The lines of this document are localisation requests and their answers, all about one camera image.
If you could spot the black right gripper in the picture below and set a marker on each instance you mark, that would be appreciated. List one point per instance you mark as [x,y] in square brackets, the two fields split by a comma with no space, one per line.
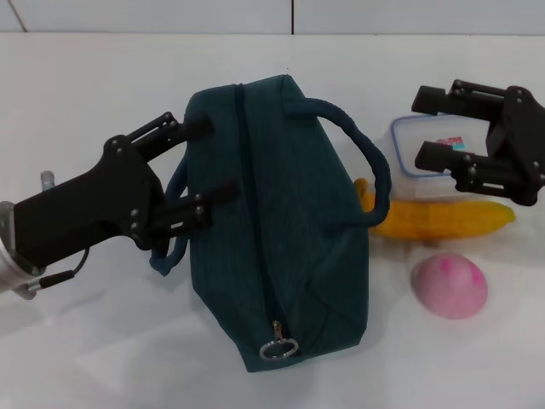
[526,140]

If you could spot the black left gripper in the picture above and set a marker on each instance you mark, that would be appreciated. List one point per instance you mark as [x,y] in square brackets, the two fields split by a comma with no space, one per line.
[85,204]

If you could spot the clear plastic lunch box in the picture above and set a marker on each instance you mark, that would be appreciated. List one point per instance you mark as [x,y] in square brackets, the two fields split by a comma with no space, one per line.
[409,140]

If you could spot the yellow banana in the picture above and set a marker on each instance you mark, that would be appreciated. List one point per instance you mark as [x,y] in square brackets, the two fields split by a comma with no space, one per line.
[443,219]

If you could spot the dark blue insulated lunch bag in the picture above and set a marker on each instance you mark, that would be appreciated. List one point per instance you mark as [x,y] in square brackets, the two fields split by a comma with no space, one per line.
[277,213]

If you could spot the pink peach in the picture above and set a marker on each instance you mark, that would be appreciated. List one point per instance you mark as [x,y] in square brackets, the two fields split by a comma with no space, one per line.
[449,285]

